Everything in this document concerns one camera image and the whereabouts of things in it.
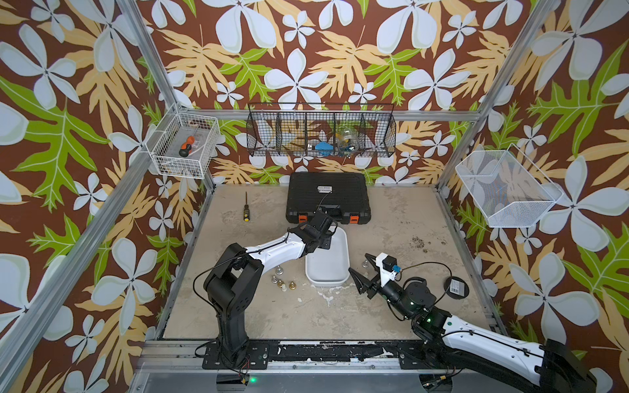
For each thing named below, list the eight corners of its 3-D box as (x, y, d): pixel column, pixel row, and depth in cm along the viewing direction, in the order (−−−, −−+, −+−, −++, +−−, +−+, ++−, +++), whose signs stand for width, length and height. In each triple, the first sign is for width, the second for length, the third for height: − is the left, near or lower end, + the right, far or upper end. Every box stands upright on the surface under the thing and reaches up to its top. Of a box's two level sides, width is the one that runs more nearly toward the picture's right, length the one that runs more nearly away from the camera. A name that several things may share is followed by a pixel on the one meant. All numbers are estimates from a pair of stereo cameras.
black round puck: (448, 300, 88) (451, 297, 85) (441, 279, 92) (444, 276, 90) (468, 300, 88) (472, 297, 85) (460, 279, 92) (464, 276, 90)
